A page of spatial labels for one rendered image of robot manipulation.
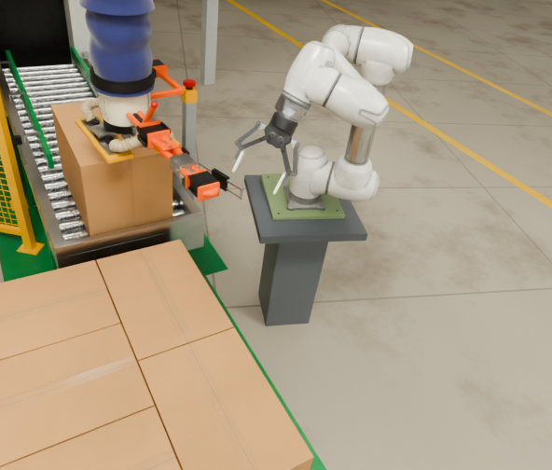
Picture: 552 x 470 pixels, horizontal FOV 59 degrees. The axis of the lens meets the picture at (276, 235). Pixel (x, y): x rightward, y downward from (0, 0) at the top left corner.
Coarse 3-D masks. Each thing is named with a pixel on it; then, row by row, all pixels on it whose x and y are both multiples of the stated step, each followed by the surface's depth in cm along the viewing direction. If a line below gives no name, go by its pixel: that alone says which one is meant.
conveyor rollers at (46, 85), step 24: (24, 72) 360; (48, 72) 367; (72, 72) 375; (48, 96) 335; (72, 96) 341; (24, 120) 309; (48, 120) 309; (48, 144) 289; (48, 168) 269; (48, 192) 258; (72, 216) 242; (72, 240) 229
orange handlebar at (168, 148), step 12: (156, 72) 214; (156, 96) 195; (168, 96) 199; (132, 120) 176; (156, 144) 165; (168, 144) 164; (168, 156) 160; (192, 168) 156; (204, 192) 147; (216, 192) 148
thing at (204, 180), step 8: (192, 176) 149; (200, 176) 150; (208, 176) 150; (192, 184) 150; (200, 184) 146; (208, 184) 147; (216, 184) 148; (192, 192) 150; (200, 192) 146; (200, 200) 148
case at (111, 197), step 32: (64, 128) 225; (64, 160) 244; (96, 160) 207; (128, 160) 212; (160, 160) 221; (96, 192) 214; (128, 192) 222; (160, 192) 231; (96, 224) 224; (128, 224) 233
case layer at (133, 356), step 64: (128, 256) 223; (0, 320) 187; (64, 320) 191; (128, 320) 195; (192, 320) 199; (0, 384) 167; (64, 384) 170; (128, 384) 173; (192, 384) 176; (256, 384) 179; (0, 448) 151; (64, 448) 153; (128, 448) 155; (192, 448) 158; (256, 448) 160
